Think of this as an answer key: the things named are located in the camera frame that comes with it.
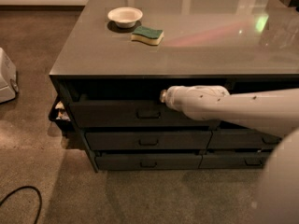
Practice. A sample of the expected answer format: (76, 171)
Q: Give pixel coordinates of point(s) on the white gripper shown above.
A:
(175, 103)

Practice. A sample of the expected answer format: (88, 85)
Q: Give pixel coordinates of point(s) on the grey drawer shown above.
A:
(149, 161)
(130, 113)
(241, 139)
(234, 160)
(189, 139)

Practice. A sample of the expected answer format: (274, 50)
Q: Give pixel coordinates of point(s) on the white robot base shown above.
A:
(8, 78)

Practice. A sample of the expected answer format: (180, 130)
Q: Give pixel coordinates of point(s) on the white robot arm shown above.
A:
(272, 112)

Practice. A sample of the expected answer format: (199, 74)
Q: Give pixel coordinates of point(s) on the grey drawer cabinet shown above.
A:
(243, 45)

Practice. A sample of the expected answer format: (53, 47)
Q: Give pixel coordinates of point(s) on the green yellow sponge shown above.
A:
(147, 35)

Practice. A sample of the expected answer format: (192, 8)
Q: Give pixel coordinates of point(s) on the white paper bowl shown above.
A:
(125, 17)

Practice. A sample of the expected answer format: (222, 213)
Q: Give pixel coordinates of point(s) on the black bin with trash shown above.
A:
(59, 116)

